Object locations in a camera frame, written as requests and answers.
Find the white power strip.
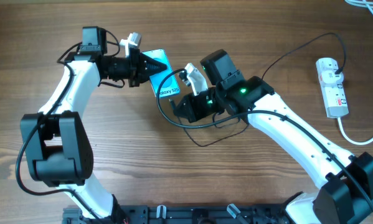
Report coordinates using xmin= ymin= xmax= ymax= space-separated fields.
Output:
xmin=316 ymin=57 xmax=349 ymax=119

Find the white charger plug adapter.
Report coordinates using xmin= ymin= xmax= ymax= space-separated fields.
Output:
xmin=319 ymin=70 xmax=344 ymax=86

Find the teal screen smartphone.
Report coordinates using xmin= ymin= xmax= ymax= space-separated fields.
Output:
xmin=141 ymin=48 xmax=181 ymax=100

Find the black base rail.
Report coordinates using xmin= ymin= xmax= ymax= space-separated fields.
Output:
xmin=61 ymin=203 xmax=299 ymax=224

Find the black charging cable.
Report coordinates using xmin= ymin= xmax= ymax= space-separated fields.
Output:
xmin=169 ymin=32 xmax=348 ymax=147

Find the white cable bundle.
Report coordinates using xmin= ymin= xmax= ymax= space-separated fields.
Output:
xmin=344 ymin=0 xmax=373 ymax=32

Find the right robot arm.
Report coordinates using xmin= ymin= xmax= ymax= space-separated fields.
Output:
xmin=174 ymin=50 xmax=373 ymax=223

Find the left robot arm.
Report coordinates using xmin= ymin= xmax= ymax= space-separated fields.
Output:
xmin=15 ymin=26 xmax=167 ymax=223

